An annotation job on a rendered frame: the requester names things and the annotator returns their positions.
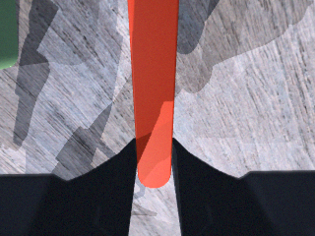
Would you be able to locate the orange-red scoop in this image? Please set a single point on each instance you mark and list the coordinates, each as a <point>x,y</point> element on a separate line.
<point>153,28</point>

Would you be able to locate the light green plastic litter pan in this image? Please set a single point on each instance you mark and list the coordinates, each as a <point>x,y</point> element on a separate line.
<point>8,34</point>

